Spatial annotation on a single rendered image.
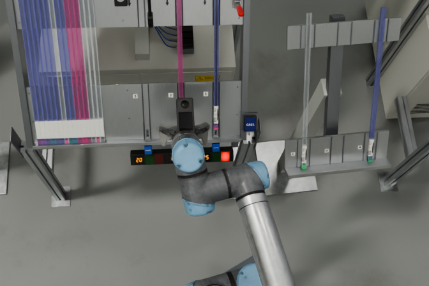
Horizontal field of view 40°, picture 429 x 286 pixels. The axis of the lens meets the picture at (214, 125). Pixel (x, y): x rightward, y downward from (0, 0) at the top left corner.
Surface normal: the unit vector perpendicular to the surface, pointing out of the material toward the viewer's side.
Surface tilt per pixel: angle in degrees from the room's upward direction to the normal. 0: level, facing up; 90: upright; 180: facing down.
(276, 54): 0
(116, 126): 47
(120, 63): 0
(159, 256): 0
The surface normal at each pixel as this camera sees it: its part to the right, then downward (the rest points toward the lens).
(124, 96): 0.09, 0.42
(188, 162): 0.09, 0.17
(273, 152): 0.07, -0.37
